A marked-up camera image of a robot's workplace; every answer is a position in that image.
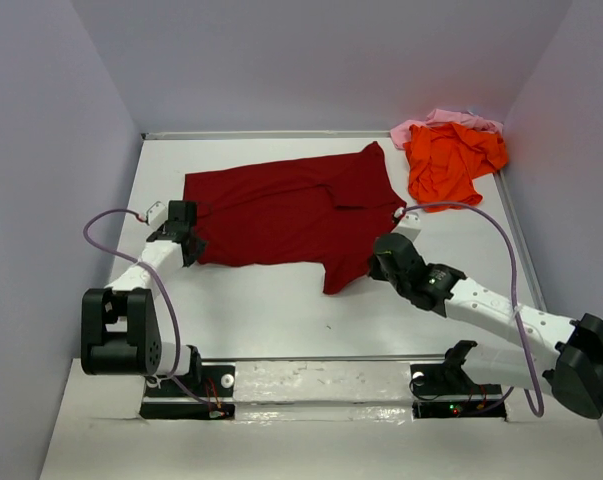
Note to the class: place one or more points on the pink t shirt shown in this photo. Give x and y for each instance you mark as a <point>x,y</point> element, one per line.
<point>400,134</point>

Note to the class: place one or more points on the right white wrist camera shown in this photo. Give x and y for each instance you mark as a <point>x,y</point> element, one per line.
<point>408,225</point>

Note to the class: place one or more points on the orange t shirt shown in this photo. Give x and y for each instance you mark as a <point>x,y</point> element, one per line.
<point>445,160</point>

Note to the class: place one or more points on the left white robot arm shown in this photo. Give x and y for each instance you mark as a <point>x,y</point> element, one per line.
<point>130,327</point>

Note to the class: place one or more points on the dark red t shirt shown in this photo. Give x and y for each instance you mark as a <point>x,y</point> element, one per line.
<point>327,210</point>

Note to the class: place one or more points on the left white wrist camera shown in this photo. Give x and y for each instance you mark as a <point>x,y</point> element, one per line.
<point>155,216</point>

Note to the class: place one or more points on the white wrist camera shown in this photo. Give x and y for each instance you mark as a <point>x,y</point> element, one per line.
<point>408,225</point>
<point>155,216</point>

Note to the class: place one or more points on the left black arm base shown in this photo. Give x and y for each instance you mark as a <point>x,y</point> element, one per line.
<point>204,394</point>

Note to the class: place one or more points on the aluminium table edge rail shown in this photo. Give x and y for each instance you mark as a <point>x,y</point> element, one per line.
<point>263,134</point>

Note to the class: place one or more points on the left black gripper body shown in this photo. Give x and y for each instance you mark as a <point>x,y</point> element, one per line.
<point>199,249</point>

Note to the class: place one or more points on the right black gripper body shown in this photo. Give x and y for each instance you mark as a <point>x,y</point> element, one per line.
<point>376,271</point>

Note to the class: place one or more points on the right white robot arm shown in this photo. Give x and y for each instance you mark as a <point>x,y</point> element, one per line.
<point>558,356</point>

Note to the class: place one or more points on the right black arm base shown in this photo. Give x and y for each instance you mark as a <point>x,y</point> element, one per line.
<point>443,390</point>

